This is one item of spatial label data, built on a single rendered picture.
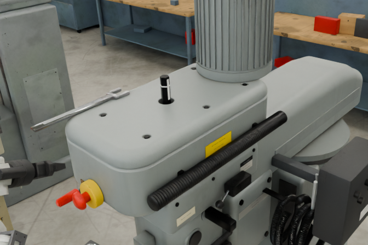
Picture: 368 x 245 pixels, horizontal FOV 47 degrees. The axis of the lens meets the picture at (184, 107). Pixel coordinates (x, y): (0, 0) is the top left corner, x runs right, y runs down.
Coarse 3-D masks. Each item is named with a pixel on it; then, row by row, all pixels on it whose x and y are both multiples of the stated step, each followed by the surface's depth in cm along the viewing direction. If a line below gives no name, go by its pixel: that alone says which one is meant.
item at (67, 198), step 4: (68, 192) 97; (72, 192) 97; (64, 196) 96; (68, 196) 96; (56, 200) 96; (60, 200) 95; (64, 200) 96; (68, 200) 96; (56, 204) 96; (60, 204) 95; (64, 204) 96
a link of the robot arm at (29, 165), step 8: (16, 160) 138; (24, 160) 140; (48, 160) 146; (32, 168) 139; (40, 168) 142; (48, 168) 144; (32, 176) 139; (40, 176) 142; (48, 176) 145; (24, 184) 138
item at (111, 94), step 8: (120, 88) 103; (104, 96) 99; (112, 96) 99; (120, 96) 99; (88, 104) 95; (96, 104) 96; (72, 112) 92; (80, 112) 93; (48, 120) 90; (56, 120) 90; (32, 128) 87; (40, 128) 87
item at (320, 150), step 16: (336, 128) 146; (320, 144) 137; (336, 144) 137; (304, 160) 132; (320, 160) 133; (272, 176) 134; (288, 176) 130; (288, 192) 131; (304, 192) 130; (272, 208) 139; (288, 208) 134; (288, 224) 136
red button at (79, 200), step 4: (76, 192) 86; (84, 192) 87; (72, 196) 87; (76, 196) 85; (80, 196) 85; (84, 196) 86; (88, 196) 87; (72, 200) 87; (76, 200) 85; (80, 200) 85; (84, 200) 85; (88, 200) 87; (76, 204) 86; (80, 204) 85; (84, 204) 85; (80, 208) 86; (84, 208) 86
